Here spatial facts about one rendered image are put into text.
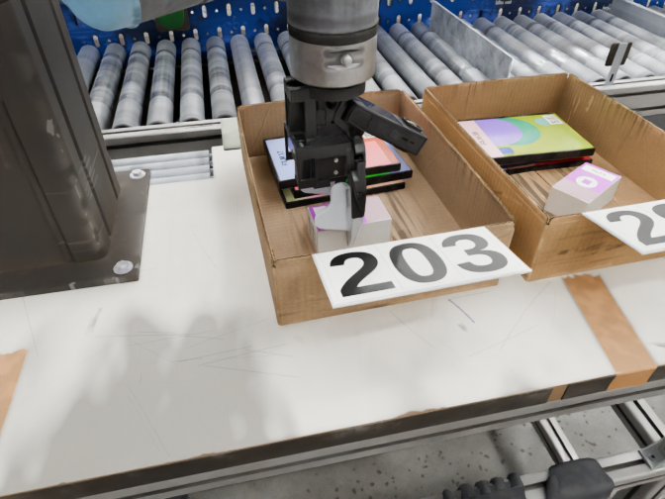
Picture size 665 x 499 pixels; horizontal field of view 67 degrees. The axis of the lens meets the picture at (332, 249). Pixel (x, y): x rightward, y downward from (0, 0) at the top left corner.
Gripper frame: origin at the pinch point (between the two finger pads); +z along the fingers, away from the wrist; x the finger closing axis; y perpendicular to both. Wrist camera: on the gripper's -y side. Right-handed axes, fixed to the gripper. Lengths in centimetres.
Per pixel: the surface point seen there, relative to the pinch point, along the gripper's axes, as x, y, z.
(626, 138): -5.2, -47.8, -2.8
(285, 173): -11.8, 5.9, -1.3
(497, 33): -75, -67, 4
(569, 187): 3.1, -31.7, -1.7
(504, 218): 11.3, -15.5, -5.6
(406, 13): -93, -47, 2
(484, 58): -53, -50, 2
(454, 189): -1.1, -16.1, -1.5
